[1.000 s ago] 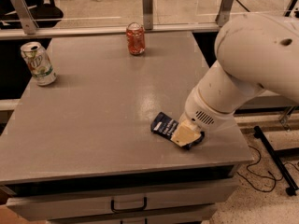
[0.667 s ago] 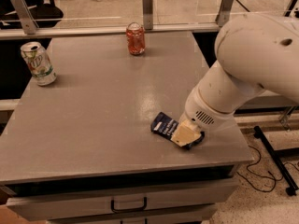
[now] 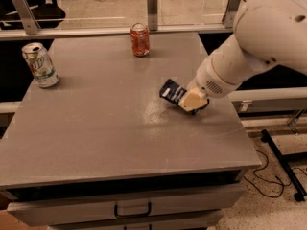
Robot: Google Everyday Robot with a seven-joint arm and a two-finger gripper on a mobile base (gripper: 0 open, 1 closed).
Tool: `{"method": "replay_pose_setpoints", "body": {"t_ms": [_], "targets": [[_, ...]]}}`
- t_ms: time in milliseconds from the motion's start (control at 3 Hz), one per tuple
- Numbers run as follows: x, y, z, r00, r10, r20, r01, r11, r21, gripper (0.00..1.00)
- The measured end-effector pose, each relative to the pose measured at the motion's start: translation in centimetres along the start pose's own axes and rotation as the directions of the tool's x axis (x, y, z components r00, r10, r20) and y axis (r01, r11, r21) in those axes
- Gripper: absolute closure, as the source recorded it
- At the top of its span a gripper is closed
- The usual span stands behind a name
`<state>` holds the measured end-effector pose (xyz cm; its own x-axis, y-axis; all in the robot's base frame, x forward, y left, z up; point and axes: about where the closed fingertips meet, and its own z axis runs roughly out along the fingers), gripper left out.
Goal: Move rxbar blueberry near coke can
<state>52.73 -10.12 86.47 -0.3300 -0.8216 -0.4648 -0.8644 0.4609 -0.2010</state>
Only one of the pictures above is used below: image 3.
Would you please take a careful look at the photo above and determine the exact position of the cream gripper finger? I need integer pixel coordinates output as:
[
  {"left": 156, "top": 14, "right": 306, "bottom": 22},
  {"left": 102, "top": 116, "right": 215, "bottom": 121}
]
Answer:
[{"left": 178, "top": 90, "right": 209, "bottom": 112}]

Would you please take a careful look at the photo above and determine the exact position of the dark blue rxbar wrapper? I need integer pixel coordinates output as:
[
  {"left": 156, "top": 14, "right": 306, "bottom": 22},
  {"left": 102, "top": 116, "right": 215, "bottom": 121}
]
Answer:
[{"left": 159, "top": 79, "right": 187, "bottom": 105}]

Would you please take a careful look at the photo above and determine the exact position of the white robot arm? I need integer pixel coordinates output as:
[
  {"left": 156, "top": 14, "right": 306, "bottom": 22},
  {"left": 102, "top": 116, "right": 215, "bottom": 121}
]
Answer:
[{"left": 178, "top": 0, "right": 307, "bottom": 112}]

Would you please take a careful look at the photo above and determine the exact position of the red coke can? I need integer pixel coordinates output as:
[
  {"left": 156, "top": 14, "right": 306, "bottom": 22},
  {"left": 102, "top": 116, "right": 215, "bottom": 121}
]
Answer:
[{"left": 130, "top": 23, "right": 150, "bottom": 57}]

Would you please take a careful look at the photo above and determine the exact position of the white green 7up can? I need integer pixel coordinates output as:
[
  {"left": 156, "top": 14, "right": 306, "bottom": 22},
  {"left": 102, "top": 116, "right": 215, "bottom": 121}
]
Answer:
[{"left": 22, "top": 42, "right": 59, "bottom": 88}]

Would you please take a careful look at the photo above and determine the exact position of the grey upper drawer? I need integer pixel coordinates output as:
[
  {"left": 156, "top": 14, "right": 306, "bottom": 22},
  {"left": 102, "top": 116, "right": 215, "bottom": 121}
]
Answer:
[{"left": 8, "top": 183, "right": 245, "bottom": 226}]

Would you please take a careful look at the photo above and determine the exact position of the grey drawer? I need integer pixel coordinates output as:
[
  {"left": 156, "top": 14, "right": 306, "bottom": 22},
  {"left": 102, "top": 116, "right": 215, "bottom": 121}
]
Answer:
[
  {"left": 48, "top": 210, "right": 223, "bottom": 230},
  {"left": 8, "top": 183, "right": 245, "bottom": 226}
]

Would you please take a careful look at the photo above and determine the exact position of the black stand leg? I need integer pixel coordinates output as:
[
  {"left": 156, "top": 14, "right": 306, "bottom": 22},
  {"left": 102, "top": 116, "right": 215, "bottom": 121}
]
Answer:
[{"left": 261, "top": 129, "right": 307, "bottom": 202}]

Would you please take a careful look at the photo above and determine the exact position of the grey lower drawer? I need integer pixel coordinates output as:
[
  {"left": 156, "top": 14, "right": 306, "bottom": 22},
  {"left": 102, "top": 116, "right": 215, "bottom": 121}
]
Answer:
[{"left": 48, "top": 210, "right": 223, "bottom": 230}]

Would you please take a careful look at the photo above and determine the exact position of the black office chair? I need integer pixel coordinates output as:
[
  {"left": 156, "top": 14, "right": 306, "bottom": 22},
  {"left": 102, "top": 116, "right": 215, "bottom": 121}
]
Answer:
[{"left": 0, "top": 0, "right": 65, "bottom": 30}]

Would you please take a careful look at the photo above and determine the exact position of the black floor cable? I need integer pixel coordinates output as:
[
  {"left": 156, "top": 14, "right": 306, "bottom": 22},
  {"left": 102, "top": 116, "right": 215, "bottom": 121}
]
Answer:
[{"left": 243, "top": 149, "right": 307, "bottom": 198}]

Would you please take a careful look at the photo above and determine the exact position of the black drawer handle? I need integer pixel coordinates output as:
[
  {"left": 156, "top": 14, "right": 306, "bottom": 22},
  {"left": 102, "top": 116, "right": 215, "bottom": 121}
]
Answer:
[{"left": 113, "top": 202, "right": 152, "bottom": 219}]

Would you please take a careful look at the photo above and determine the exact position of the right metal rail bracket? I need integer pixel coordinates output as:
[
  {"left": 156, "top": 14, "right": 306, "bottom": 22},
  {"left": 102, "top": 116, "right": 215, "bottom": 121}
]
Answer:
[{"left": 222, "top": 0, "right": 241, "bottom": 28}]

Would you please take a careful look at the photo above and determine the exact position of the metal rail bracket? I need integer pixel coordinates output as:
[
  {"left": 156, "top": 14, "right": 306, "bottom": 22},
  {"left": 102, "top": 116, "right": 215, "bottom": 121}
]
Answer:
[
  {"left": 147, "top": 0, "right": 158, "bottom": 31},
  {"left": 222, "top": 0, "right": 241, "bottom": 28},
  {"left": 12, "top": 0, "right": 40, "bottom": 35}
]

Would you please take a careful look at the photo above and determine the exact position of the middle metal rail bracket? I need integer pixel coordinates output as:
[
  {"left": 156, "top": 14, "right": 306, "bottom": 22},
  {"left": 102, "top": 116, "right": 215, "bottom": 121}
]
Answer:
[{"left": 147, "top": 0, "right": 158, "bottom": 31}]

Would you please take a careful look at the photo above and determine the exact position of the horizontal metal rail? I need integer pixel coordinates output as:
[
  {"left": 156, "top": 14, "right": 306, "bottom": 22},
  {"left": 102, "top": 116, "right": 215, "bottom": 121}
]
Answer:
[{"left": 0, "top": 23, "right": 232, "bottom": 41}]

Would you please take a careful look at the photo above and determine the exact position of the left metal rail bracket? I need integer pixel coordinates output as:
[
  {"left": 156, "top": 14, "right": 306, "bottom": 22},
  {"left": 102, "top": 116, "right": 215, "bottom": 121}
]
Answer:
[{"left": 12, "top": 0, "right": 40, "bottom": 35}]

